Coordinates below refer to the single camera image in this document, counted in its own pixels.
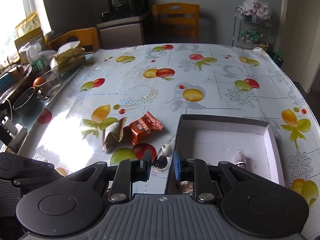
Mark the clear round candy packet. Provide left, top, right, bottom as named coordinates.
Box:
left=151, top=136, right=175, bottom=175

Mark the brown white biscuit packet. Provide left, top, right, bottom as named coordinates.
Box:
left=102, top=117, right=127, bottom=151

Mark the orange snack packet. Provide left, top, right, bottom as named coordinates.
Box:
left=129, top=112, right=164, bottom=145

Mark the grey cardboard box tray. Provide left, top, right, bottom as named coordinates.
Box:
left=172, top=114, right=285, bottom=186

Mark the glass cup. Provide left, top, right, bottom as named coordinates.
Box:
left=35, top=68, right=63, bottom=101

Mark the fruit pattern tablecloth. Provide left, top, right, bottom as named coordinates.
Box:
left=19, top=43, right=319, bottom=239

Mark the tissue pack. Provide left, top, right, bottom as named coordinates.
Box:
left=50, top=41, right=86, bottom=74

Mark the wooden chair left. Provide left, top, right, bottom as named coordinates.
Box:
left=48, top=27, right=100, bottom=54

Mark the wooden chair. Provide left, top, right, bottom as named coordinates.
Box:
left=152, top=2, right=200, bottom=43
left=48, top=27, right=100, bottom=54

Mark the grey cabinet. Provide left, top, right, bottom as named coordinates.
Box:
left=97, top=14, right=147, bottom=49

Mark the green shopping bag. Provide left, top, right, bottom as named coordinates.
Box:
left=270, top=50, right=284, bottom=68

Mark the glass shelf cart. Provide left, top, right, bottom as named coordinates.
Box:
left=232, top=7, right=273, bottom=51

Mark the wooden chair far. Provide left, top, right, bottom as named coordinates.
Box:
left=152, top=2, right=200, bottom=43

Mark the white plastic bag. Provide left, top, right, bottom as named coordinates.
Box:
left=240, top=0, right=272, bottom=20

